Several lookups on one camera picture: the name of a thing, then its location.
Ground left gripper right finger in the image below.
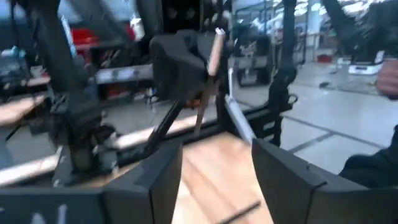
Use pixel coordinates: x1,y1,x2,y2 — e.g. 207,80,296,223
251,139,398,224

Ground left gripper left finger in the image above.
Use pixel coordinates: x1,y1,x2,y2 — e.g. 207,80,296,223
0,138,183,224

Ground thin black makeup brush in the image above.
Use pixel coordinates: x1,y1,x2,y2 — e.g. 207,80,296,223
145,99,185,157

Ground dark storage shelf rack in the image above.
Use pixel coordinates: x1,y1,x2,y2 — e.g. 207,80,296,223
24,40,156,103

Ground person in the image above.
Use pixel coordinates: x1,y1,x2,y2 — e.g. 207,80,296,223
338,124,398,189

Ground red storage bins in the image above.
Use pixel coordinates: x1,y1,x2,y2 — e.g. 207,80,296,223
70,27,101,47

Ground black equipment stand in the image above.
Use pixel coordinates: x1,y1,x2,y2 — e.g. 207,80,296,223
267,0,299,147

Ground person's hand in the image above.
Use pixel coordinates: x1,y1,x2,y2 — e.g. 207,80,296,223
377,58,398,101

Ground silver aluminium frame bar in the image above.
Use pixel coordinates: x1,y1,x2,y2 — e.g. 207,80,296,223
225,68,257,146

